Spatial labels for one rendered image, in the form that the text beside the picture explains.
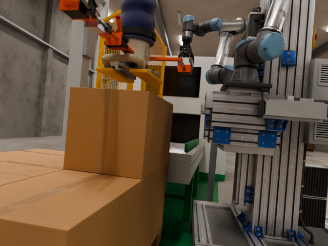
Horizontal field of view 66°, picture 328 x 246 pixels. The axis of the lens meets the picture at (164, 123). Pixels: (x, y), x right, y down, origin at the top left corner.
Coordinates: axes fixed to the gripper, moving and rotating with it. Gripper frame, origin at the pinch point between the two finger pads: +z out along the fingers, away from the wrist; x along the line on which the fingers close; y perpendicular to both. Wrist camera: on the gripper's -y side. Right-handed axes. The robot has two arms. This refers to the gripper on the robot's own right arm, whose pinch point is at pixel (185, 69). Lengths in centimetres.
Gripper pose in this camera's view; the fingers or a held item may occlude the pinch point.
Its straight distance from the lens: 176.7
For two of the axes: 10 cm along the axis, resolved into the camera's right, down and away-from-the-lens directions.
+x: 9.7, 0.8, -2.2
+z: -0.8, 10.0, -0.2
